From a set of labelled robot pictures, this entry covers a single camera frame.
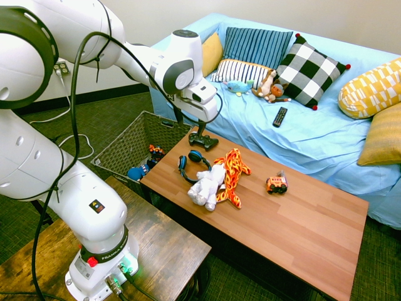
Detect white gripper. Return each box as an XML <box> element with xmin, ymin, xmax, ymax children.
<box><xmin>170</xmin><ymin>80</ymin><xmax>219</xmax><ymax>139</ymax></box>

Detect orange toy fire truck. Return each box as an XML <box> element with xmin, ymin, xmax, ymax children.
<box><xmin>266</xmin><ymin>170</ymin><xmax>289</xmax><ymax>194</ymax></box>

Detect orange toy monster truck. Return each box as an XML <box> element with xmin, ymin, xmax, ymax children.
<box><xmin>148</xmin><ymin>144</ymin><xmax>166</xmax><ymax>162</ymax></box>

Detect blue fish plush toy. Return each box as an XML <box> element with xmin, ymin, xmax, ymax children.
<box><xmin>222</xmin><ymin>78</ymin><xmax>255</xmax><ymax>97</ymax></box>

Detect white plush toy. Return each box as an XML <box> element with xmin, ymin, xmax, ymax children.
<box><xmin>187</xmin><ymin>162</ymin><xmax>227</xmax><ymax>211</ymax></box>

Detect woven wicker basket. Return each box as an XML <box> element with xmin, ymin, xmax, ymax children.
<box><xmin>90</xmin><ymin>110</ymin><xmax>192</xmax><ymax>201</ymax></box>

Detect blue round plush toy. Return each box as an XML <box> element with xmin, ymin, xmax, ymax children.
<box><xmin>127</xmin><ymin>164</ymin><xmax>151</xmax><ymax>182</ymax></box>

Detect black game controller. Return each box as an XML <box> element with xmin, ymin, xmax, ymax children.
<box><xmin>187</xmin><ymin>132</ymin><xmax>219</xmax><ymax>151</ymax></box>

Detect blue black headphones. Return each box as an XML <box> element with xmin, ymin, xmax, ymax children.
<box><xmin>177</xmin><ymin>149</ymin><xmax>213</xmax><ymax>185</ymax></box>

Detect orange flame pattern plush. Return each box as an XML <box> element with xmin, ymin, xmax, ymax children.
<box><xmin>213</xmin><ymin>147</ymin><xmax>253</xmax><ymax>209</ymax></box>

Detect white black striped pillow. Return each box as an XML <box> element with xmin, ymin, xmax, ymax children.
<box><xmin>210</xmin><ymin>58</ymin><xmax>275</xmax><ymax>90</ymax></box>

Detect small plain mustard pillow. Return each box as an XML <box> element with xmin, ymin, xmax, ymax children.
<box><xmin>201</xmin><ymin>32</ymin><xmax>224</xmax><ymax>78</ymax></box>

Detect black remote control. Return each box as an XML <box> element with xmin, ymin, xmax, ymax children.
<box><xmin>272</xmin><ymin>106</ymin><xmax>289</xmax><ymax>129</ymax></box>

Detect brown orange monkey plush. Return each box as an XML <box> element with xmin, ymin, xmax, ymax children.
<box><xmin>264</xmin><ymin>82</ymin><xmax>292</xmax><ymax>104</ymax></box>

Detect blue striped pillow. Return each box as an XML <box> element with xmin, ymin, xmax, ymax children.
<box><xmin>221</xmin><ymin>26</ymin><xmax>294</xmax><ymax>70</ymax></box>

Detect light blue covered sofa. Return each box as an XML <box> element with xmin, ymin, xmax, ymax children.
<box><xmin>149</xmin><ymin>12</ymin><xmax>401</xmax><ymax>231</ymax></box>

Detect black white checkered pillow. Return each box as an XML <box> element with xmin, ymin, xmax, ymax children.
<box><xmin>275</xmin><ymin>33</ymin><xmax>352</xmax><ymax>111</ymax></box>

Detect rustic dark wooden table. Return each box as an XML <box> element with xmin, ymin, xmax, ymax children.
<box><xmin>0</xmin><ymin>175</ymin><xmax>212</xmax><ymax>301</ymax></box>

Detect reddish wooden coffee table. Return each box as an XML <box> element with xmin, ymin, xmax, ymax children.
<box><xmin>140</xmin><ymin>125</ymin><xmax>370</xmax><ymax>301</ymax></box>

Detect yellow white patterned pillow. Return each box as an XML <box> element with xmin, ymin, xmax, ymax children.
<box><xmin>337</xmin><ymin>56</ymin><xmax>401</xmax><ymax>120</ymax></box>

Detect large ribbed mustard pillow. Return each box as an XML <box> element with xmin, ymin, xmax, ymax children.
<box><xmin>357</xmin><ymin>102</ymin><xmax>401</xmax><ymax>167</ymax></box>

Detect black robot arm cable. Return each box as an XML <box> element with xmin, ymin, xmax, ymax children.
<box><xmin>30</xmin><ymin>0</ymin><xmax>224</xmax><ymax>301</ymax></box>

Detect white power cable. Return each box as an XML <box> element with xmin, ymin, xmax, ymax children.
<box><xmin>29</xmin><ymin>69</ymin><xmax>95</xmax><ymax>161</ymax></box>

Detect wall power outlet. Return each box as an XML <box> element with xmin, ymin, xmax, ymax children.
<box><xmin>53</xmin><ymin>61</ymin><xmax>71</xmax><ymax>77</ymax></box>

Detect robot base connector cable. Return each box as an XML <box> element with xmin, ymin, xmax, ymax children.
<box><xmin>120</xmin><ymin>266</ymin><xmax>159</xmax><ymax>301</ymax></box>

